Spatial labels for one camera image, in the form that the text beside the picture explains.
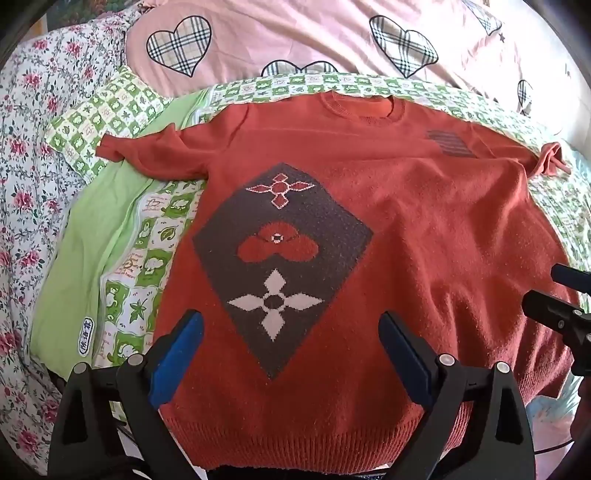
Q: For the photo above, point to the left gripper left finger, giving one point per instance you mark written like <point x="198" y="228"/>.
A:
<point x="108" y="425"/>

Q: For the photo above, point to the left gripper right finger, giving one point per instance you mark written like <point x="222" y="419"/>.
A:
<point x="474" y="424"/>

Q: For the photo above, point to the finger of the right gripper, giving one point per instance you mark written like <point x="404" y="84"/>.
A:
<point x="570" y="321"/>
<point x="575" y="279"/>

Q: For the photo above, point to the orange knit sweater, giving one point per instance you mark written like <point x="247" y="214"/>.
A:
<point x="320" y="213"/>

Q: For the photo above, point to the right hand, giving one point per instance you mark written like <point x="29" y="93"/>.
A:
<point x="583" y="414"/>

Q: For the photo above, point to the green checkered quilt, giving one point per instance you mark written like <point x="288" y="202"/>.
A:
<point x="100" y="300"/>

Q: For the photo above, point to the pink heart-patterned duvet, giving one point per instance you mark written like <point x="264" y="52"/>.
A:
<point x="501" y="51"/>

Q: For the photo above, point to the green checkered pillow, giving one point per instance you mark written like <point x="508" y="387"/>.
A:
<point x="122" y="108"/>

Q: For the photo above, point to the floral bed sheet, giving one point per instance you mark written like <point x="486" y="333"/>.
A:
<point x="43" y="78"/>

